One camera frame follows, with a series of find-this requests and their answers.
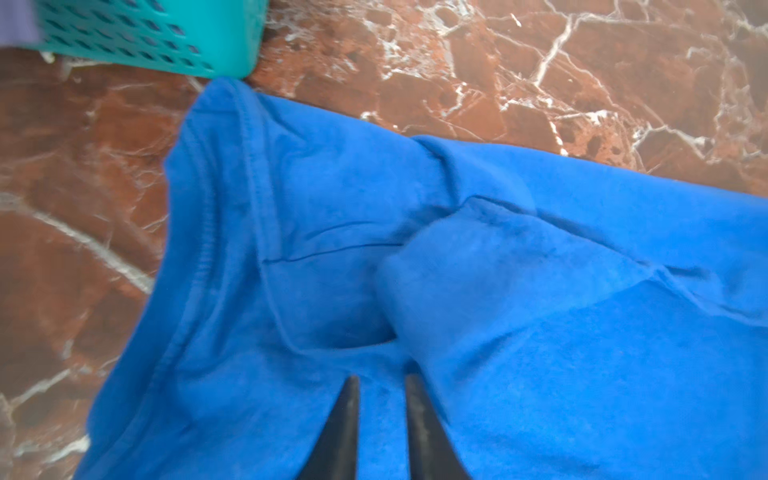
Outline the purple t shirt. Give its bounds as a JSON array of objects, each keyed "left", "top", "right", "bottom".
[{"left": 0, "top": 0, "right": 41, "bottom": 47}]

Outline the blue t shirt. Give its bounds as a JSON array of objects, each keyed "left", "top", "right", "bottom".
[{"left": 76, "top": 78, "right": 767, "bottom": 479}]

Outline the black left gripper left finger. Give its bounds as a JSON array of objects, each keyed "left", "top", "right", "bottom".
[{"left": 296, "top": 376, "right": 360, "bottom": 480}]

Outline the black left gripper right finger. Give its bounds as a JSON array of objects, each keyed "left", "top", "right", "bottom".
[{"left": 405, "top": 374, "right": 471, "bottom": 480}]

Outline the teal plastic laundry basket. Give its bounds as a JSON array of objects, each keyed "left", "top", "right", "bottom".
[{"left": 27, "top": 0, "right": 269, "bottom": 79}]

